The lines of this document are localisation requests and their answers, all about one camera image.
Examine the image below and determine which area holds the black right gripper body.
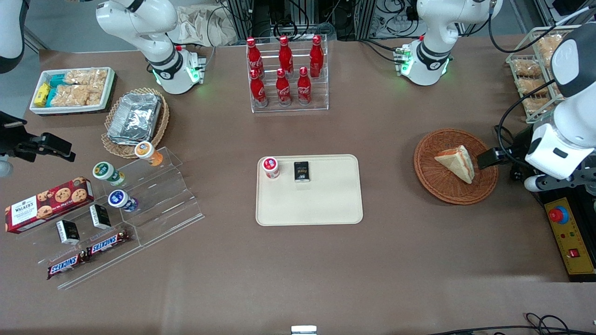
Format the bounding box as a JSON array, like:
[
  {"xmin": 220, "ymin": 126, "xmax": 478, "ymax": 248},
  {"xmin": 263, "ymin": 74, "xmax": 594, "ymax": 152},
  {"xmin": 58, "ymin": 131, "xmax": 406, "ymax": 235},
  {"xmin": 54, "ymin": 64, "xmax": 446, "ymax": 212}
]
[{"xmin": 0, "ymin": 127, "xmax": 43, "ymax": 163}]

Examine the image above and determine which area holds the triangular sandwich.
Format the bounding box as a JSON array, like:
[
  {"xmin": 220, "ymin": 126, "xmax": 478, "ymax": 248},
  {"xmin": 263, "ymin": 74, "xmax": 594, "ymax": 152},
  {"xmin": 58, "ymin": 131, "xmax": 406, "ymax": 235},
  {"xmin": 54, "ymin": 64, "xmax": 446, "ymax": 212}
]
[{"xmin": 434, "ymin": 145, "xmax": 476, "ymax": 185}]

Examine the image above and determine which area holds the oval light wicker basket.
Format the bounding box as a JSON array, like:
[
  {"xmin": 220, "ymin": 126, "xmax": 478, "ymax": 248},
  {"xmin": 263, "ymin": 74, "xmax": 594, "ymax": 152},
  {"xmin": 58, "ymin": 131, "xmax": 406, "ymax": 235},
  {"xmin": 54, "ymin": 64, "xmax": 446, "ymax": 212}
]
[{"xmin": 101, "ymin": 87, "xmax": 170, "ymax": 160}]

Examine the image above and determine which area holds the round brown wicker basket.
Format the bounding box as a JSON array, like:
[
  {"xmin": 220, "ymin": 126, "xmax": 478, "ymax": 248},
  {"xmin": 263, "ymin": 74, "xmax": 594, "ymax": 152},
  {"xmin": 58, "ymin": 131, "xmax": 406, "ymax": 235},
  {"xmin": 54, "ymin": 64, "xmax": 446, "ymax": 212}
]
[{"xmin": 413, "ymin": 128, "xmax": 499, "ymax": 206}]

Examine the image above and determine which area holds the beige plastic tray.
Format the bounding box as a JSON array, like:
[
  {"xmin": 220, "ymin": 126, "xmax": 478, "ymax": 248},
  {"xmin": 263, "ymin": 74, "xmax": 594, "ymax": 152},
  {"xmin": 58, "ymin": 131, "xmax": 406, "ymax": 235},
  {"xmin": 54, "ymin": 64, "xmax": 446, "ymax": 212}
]
[{"xmin": 255, "ymin": 154, "xmax": 364, "ymax": 227}]

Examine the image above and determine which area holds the yellow snack packet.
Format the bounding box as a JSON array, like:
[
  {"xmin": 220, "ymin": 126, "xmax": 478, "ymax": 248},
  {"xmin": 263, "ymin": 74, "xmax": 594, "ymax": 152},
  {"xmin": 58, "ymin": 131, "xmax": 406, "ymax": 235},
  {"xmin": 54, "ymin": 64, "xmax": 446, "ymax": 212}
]
[{"xmin": 34, "ymin": 82, "xmax": 51, "ymax": 107}]

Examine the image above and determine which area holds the clear rice cracker bag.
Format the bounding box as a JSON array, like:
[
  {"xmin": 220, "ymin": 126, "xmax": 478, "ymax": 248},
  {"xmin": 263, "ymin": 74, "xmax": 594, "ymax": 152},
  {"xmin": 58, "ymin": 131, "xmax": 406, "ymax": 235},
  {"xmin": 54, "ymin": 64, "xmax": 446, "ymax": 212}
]
[
  {"xmin": 512, "ymin": 58, "xmax": 543, "ymax": 78},
  {"xmin": 535, "ymin": 34, "xmax": 565, "ymax": 64},
  {"xmin": 523, "ymin": 95, "xmax": 557, "ymax": 115},
  {"xmin": 516, "ymin": 76, "xmax": 549, "ymax": 96},
  {"xmin": 64, "ymin": 69, "xmax": 108, "ymax": 87},
  {"xmin": 53, "ymin": 85, "xmax": 104, "ymax": 107}
]

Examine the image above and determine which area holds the green lid gum bottle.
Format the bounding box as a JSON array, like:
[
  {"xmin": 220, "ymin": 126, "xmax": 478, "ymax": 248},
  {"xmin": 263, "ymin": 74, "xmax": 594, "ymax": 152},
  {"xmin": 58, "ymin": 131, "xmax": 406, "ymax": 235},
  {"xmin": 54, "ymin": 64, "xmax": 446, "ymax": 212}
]
[{"xmin": 92, "ymin": 161, "xmax": 126, "ymax": 187}]

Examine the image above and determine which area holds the red Walkers cookie box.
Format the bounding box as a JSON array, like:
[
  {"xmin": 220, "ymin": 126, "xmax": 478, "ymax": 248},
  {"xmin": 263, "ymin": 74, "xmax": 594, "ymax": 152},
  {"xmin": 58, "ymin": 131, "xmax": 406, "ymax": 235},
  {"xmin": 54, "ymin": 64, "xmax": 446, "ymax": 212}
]
[{"xmin": 4, "ymin": 176, "xmax": 95, "ymax": 235}]

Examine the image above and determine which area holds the black appliance housing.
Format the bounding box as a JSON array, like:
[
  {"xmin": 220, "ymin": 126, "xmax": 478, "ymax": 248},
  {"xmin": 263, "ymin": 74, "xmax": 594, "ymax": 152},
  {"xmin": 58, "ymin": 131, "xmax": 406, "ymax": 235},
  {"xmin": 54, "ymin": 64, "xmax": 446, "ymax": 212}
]
[{"xmin": 537, "ymin": 183, "xmax": 596, "ymax": 283}]

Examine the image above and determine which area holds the white rectangular snack bin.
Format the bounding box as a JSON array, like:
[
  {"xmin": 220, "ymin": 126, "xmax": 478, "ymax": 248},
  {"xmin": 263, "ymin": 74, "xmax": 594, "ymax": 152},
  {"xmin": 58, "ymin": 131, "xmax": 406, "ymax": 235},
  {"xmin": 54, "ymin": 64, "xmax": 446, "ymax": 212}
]
[{"xmin": 29, "ymin": 67, "xmax": 116, "ymax": 115}]

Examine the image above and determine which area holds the blue lid gum bottle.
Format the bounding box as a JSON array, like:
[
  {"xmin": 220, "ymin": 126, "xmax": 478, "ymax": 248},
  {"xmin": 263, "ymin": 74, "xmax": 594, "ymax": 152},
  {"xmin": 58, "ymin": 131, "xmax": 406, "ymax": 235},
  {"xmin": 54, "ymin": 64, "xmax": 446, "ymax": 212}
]
[{"xmin": 108, "ymin": 189, "xmax": 139, "ymax": 213}]

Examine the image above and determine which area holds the small black gum box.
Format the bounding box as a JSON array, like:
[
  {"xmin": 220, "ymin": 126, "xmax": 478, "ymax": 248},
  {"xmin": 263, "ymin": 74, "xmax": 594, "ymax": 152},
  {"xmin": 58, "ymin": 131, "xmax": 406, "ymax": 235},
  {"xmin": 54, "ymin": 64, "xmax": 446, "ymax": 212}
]
[
  {"xmin": 55, "ymin": 219, "xmax": 81, "ymax": 246},
  {"xmin": 293, "ymin": 161, "xmax": 312, "ymax": 183},
  {"xmin": 89, "ymin": 203, "xmax": 113, "ymax": 230}
]

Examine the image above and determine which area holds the stack of foil trays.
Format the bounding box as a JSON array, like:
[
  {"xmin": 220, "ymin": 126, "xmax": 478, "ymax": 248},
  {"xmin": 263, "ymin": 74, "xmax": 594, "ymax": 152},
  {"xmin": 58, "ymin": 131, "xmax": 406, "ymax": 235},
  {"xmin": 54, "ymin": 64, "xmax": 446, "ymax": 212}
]
[{"xmin": 107, "ymin": 93, "xmax": 163, "ymax": 145}]

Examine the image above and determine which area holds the orange lid gum bottle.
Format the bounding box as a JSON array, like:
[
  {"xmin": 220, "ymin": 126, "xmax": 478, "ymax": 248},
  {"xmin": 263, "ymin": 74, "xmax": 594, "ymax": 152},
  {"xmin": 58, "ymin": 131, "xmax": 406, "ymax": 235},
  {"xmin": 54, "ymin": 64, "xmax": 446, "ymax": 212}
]
[{"xmin": 134, "ymin": 141, "xmax": 164, "ymax": 168}]

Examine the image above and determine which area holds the yellow emergency stop box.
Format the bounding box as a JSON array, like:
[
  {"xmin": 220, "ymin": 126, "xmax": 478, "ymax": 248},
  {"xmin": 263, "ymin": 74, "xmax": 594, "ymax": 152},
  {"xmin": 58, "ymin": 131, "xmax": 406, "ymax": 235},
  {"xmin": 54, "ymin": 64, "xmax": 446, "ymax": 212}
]
[{"xmin": 543, "ymin": 197, "xmax": 596, "ymax": 276}]

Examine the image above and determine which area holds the Snickers chocolate bar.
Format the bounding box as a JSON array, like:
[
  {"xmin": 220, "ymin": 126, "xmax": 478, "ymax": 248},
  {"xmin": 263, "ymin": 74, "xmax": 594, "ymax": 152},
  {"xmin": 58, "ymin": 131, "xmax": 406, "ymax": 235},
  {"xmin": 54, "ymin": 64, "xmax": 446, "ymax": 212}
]
[
  {"xmin": 88, "ymin": 230, "xmax": 131, "ymax": 257},
  {"xmin": 46, "ymin": 251, "xmax": 90, "ymax": 280}
]

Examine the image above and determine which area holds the clear acrylic stepped display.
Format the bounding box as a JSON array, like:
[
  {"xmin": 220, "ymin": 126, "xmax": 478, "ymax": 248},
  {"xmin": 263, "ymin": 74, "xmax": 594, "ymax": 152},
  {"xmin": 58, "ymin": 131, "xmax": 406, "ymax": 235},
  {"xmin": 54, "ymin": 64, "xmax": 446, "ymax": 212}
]
[{"xmin": 15, "ymin": 146, "xmax": 206, "ymax": 290}]

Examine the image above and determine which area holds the clear acrylic bottle rack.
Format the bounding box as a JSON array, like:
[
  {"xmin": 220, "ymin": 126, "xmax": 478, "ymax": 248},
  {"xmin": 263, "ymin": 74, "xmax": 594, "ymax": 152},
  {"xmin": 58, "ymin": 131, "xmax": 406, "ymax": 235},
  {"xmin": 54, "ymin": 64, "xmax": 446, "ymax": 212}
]
[{"xmin": 245, "ymin": 34, "xmax": 330, "ymax": 114}]

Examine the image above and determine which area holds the crumpled beige cloth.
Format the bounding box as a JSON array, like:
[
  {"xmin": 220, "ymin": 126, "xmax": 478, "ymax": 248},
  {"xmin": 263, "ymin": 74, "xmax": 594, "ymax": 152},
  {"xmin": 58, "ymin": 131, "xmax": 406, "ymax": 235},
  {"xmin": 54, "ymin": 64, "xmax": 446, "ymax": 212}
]
[{"xmin": 167, "ymin": 4, "xmax": 239, "ymax": 47}]

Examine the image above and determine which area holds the red cola bottle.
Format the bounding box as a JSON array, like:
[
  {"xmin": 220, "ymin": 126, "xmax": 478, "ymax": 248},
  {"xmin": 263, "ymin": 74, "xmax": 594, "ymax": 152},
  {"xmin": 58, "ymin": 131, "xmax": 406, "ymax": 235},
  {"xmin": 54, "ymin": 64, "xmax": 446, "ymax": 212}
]
[
  {"xmin": 246, "ymin": 37, "xmax": 264, "ymax": 78},
  {"xmin": 297, "ymin": 67, "xmax": 312, "ymax": 106},
  {"xmin": 309, "ymin": 35, "xmax": 325, "ymax": 79},
  {"xmin": 278, "ymin": 35, "xmax": 294, "ymax": 77},
  {"xmin": 275, "ymin": 68, "xmax": 292, "ymax": 107},
  {"xmin": 250, "ymin": 69, "xmax": 269, "ymax": 108}
]

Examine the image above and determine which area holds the red lid gum bottle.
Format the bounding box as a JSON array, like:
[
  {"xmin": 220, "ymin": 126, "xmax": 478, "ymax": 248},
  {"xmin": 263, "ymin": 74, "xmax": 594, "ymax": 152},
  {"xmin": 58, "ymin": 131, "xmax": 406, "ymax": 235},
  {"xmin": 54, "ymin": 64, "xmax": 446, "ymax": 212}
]
[{"xmin": 262, "ymin": 157, "xmax": 281, "ymax": 180}]

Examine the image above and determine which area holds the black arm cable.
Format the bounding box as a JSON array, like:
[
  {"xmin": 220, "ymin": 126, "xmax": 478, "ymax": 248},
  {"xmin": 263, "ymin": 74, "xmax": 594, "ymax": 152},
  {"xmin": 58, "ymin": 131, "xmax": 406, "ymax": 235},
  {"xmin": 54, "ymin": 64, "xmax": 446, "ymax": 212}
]
[{"xmin": 496, "ymin": 78, "xmax": 560, "ymax": 169}]

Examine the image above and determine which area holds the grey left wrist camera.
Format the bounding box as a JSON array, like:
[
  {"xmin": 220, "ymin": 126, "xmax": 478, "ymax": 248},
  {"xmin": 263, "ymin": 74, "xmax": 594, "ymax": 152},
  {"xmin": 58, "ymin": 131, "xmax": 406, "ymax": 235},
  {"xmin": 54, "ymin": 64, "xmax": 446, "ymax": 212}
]
[{"xmin": 523, "ymin": 173, "xmax": 586, "ymax": 194}]

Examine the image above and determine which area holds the white wire rack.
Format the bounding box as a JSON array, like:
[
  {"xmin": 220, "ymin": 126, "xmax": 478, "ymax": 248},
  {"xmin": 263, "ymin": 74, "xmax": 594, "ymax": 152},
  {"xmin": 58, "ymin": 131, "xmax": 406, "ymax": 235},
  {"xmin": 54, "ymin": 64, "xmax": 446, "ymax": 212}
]
[{"xmin": 506, "ymin": 25, "xmax": 583, "ymax": 124}]

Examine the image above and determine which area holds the black floor cable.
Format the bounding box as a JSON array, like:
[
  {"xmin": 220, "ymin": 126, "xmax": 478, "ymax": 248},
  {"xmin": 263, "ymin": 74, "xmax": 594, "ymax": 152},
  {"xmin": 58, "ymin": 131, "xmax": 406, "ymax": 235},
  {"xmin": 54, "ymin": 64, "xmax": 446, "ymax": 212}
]
[{"xmin": 427, "ymin": 312, "xmax": 596, "ymax": 335}]

